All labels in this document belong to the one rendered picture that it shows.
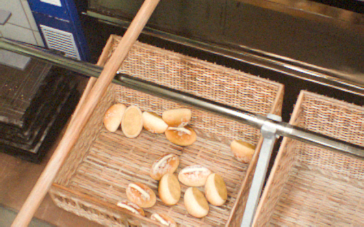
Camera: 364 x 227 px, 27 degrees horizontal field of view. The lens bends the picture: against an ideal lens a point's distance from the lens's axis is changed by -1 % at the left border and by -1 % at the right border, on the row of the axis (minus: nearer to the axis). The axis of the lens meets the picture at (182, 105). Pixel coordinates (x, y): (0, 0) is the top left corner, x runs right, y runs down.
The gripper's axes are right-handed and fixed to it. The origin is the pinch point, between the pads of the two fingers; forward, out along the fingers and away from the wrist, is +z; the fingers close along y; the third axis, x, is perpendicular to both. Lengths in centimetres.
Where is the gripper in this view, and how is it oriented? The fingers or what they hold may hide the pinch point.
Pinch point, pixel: (13, 41)
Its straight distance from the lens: 152.6
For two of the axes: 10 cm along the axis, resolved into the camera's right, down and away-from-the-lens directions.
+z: 9.0, 2.8, -3.2
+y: 1.1, 5.8, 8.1
